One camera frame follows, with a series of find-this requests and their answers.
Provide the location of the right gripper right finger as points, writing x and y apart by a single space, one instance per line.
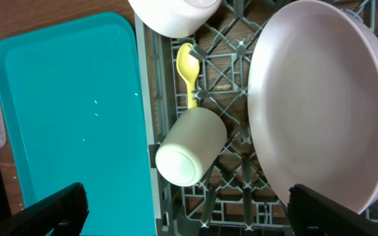
311 213

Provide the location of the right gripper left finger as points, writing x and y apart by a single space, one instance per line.
62 213

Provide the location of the large white plate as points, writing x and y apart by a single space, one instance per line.
313 104

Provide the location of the white cup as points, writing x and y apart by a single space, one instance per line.
191 146

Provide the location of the yellow plastic spoon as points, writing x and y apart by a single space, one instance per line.
188 68

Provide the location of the pink bowl with rice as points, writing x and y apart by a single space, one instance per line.
174 18

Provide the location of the grey dishwasher rack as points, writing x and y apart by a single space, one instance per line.
234 196

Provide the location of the teal serving tray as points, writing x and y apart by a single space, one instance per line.
72 102

